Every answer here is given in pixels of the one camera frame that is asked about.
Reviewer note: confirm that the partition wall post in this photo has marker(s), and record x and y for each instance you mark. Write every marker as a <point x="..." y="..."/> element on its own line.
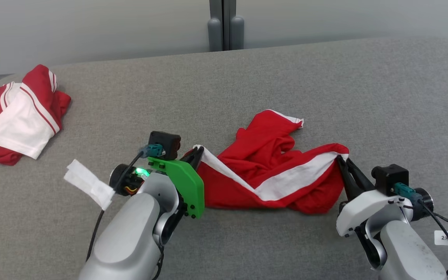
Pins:
<point x="215" y="35"/>

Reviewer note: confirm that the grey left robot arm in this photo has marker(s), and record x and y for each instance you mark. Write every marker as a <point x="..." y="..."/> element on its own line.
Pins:
<point x="130" y="233"/>

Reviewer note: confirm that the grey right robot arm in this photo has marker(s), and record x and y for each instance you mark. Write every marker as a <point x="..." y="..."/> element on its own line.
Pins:
<point x="410" y="252"/>

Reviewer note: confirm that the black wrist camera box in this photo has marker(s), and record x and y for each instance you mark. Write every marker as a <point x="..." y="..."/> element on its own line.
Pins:
<point x="389" y="179"/>
<point x="165" y="142"/>

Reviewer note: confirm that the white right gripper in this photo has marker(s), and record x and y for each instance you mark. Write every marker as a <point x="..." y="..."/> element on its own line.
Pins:
<point x="364" y="210"/>

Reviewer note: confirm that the folded red white shorts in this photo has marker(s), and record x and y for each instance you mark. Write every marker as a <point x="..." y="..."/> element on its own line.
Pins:
<point x="21" y="116"/>

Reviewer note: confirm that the grey fabric sofa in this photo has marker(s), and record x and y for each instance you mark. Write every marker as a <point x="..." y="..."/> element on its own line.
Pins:
<point x="325" y="85"/>

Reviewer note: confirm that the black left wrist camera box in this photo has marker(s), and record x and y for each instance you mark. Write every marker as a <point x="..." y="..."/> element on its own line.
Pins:
<point x="165" y="142"/>

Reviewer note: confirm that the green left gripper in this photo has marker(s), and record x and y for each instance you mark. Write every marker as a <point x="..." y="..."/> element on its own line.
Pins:
<point x="187" y="186"/>

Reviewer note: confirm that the red shorts with white stripe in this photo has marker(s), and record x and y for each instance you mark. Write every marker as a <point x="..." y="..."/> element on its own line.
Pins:
<point x="259" y="159"/>

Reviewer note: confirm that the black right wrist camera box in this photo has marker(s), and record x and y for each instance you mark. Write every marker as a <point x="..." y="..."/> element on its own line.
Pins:
<point x="389" y="179"/>

